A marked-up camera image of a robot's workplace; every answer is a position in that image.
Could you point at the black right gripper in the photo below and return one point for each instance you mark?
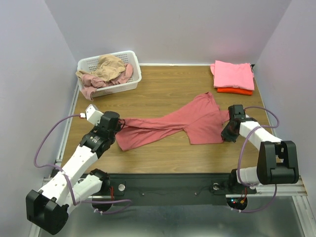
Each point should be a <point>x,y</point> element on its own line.
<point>227,132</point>

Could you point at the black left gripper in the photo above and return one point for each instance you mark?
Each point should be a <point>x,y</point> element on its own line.
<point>114,127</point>

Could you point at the dusty red t-shirt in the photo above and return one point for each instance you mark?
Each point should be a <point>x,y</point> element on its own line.
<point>201,120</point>

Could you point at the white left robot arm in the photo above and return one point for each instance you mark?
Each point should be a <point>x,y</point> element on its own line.
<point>49,207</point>

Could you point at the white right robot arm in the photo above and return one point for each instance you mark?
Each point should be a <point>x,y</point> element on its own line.
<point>277,159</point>

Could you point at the folded orange t-shirt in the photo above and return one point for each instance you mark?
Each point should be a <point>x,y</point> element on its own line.
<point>235,91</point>

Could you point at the folded light pink t-shirt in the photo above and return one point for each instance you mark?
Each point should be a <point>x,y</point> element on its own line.
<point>232,75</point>

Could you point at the mauve pink t-shirt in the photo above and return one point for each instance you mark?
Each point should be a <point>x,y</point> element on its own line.
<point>91,83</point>

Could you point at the beige t-shirt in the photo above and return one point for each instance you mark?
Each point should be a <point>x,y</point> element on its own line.
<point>109,67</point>

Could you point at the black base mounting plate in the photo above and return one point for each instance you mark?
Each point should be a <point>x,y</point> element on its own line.
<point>176,189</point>

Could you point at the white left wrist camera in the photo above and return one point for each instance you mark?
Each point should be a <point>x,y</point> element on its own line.
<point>92,115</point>

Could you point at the aluminium table frame rail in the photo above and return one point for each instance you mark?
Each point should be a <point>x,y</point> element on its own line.
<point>286,190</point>

